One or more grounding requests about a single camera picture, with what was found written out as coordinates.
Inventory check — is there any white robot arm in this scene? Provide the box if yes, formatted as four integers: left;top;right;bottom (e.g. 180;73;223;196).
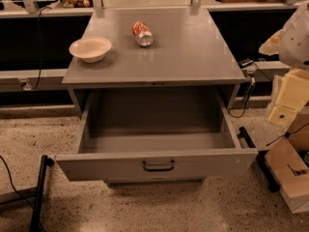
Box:
259;1;309;127

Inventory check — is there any orange soda can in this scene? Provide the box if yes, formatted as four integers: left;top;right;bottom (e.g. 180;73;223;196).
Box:
132;21;155;47

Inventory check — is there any black stand leg right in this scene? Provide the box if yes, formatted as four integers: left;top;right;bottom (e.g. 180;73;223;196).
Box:
239;127;280;192

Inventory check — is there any grey metal cabinet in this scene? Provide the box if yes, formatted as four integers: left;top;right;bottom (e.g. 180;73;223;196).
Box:
63;7;245;118

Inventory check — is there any white bowl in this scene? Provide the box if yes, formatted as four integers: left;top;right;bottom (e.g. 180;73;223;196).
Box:
69;37;112;63

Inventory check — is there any grey top drawer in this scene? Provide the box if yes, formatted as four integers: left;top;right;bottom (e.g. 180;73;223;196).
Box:
56;87;257;185

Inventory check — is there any black stand leg left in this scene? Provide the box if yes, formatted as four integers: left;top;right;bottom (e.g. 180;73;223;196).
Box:
30;155;54;232

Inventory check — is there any cardboard box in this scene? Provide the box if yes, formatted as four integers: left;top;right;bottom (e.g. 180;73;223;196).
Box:
266;114;309;214

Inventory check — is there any black drawer handle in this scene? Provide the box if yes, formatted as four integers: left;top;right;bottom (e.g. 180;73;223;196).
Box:
142;160;175;172

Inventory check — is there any black floor cable left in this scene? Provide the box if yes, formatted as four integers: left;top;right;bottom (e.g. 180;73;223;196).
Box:
0;155;46;232

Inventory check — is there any black cable right of cabinet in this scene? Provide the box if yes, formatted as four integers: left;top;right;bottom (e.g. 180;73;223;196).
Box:
229;58;273;119

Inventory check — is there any black stand leg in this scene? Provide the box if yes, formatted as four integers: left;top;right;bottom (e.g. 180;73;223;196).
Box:
30;155;54;232
239;127;280;192

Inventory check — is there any black cable left wall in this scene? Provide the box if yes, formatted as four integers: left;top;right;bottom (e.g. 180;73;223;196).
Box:
31;5;53;91

